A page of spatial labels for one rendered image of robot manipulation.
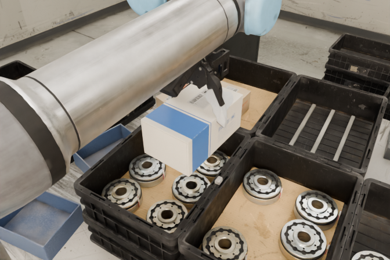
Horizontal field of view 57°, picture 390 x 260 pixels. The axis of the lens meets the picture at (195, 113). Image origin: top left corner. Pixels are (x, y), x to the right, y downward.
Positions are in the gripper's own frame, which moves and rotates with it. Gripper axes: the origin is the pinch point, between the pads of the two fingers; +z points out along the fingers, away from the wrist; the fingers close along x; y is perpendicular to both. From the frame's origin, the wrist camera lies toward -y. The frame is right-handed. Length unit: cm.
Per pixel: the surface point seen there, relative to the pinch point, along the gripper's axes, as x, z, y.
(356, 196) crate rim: -33.8, 18.3, 17.4
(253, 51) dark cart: 74, 76, 175
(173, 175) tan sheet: 10.6, 28.4, 4.7
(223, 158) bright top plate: 1.5, 25.2, 16.1
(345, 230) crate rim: -34.7, 18.6, 6.8
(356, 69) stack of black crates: -3, 59, 160
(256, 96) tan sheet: 11, 28, 54
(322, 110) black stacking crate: -12, 28, 61
